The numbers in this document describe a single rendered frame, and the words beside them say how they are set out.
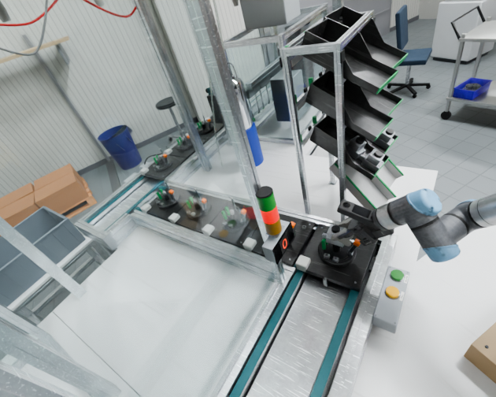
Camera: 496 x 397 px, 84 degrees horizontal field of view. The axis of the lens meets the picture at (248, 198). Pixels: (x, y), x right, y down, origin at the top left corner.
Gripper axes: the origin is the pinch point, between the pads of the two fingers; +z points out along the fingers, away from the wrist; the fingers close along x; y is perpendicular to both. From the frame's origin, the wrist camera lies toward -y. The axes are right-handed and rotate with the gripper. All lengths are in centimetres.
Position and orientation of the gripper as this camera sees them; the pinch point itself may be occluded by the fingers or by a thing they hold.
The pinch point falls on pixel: (334, 231)
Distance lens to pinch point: 105.8
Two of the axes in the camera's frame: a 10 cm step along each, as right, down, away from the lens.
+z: -4.2, 3.8, 8.3
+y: 7.4, 6.7, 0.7
